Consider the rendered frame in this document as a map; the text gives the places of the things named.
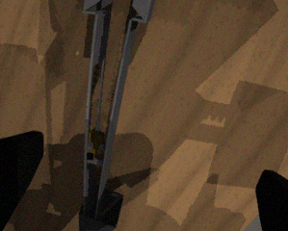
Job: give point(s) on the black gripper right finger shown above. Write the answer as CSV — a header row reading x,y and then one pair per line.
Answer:
x,y
272,196

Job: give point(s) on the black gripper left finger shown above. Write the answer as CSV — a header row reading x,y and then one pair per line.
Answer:
x,y
19,158

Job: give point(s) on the brown wooden board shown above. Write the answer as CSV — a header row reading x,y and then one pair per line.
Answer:
x,y
204,109

